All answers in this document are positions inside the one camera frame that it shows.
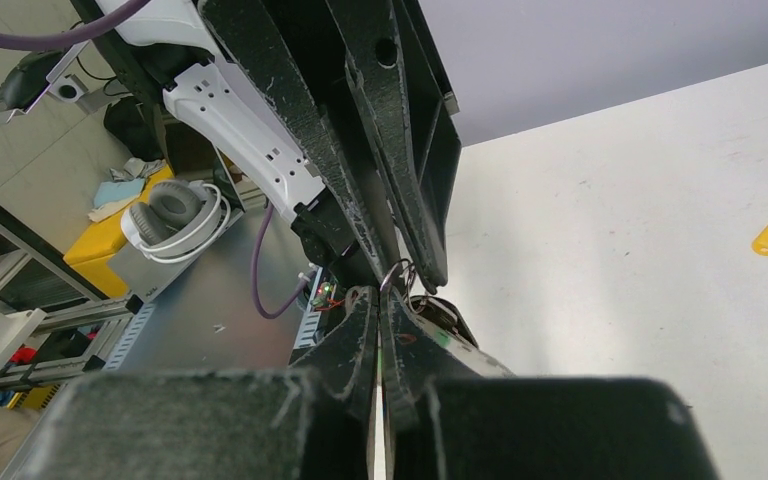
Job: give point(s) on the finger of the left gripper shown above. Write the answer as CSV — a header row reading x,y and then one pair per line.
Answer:
x,y
294,55
406,103

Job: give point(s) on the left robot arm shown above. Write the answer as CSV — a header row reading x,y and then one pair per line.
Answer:
x,y
166,56

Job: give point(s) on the grey white headphones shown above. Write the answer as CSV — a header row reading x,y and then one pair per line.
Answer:
x,y
177,222

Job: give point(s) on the perforated metal ring plate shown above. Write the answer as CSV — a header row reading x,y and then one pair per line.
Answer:
x,y
444,323

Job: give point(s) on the white slotted cable duct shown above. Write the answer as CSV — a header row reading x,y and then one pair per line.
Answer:
x,y
129,337

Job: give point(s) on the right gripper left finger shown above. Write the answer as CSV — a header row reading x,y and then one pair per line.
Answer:
x,y
344,362

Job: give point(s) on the yellow box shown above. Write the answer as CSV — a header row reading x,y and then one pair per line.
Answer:
x,y
103,239

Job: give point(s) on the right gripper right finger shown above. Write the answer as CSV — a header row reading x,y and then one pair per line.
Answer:
x,y
410,359

